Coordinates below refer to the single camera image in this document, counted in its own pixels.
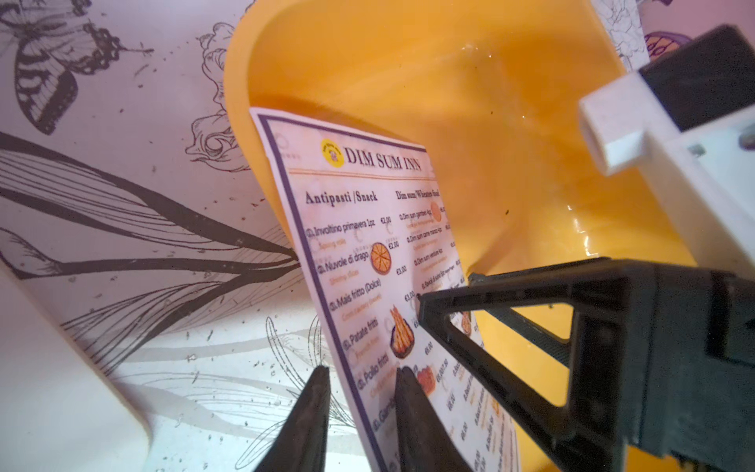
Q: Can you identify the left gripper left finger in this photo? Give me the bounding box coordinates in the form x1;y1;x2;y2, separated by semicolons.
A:
256;366;331;472

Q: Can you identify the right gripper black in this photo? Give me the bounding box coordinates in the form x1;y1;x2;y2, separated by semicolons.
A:
418;259;754;471

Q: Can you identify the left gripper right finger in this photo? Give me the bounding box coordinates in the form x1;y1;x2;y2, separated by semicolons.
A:
394;367;471;471

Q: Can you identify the Dim Sum Inn menu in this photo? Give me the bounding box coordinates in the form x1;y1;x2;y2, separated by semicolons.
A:
250;107;521;471

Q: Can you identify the clear acrylic menu holder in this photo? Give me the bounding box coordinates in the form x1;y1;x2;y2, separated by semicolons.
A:
1;269;151;471

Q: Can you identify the yellow plastic tray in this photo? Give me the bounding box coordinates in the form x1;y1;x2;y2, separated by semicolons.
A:
223;0;697;472

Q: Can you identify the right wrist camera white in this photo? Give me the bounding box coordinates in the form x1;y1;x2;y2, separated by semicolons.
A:
577;22;755;278

